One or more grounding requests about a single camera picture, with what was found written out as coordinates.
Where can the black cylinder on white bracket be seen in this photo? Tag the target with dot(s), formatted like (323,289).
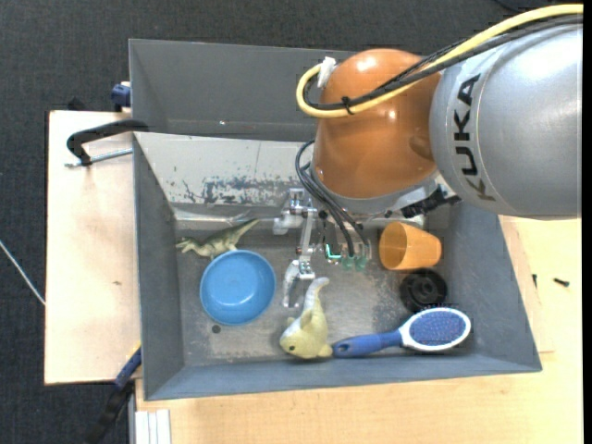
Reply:
(427,204)

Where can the grey metal bin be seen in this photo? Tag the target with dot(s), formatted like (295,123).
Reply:
(351,294)

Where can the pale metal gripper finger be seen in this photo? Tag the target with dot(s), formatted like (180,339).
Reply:
(294,281)
(296,206)

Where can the orange plastic cup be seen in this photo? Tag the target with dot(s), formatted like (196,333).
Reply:
(411,247)

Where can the small black screw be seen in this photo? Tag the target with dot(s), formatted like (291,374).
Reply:
(562,282)

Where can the blue bowl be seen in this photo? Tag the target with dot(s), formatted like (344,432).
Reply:
(237,287)

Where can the yellow-green plush shark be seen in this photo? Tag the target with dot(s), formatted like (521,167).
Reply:
(311,326)

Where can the black round ribbed disc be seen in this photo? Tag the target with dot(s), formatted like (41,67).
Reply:
(423,289)

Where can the green toy dinosaur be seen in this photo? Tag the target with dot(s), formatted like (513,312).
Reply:
(215,244)

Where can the blue and white hairbrush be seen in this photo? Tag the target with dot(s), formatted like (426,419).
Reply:
(437,329)

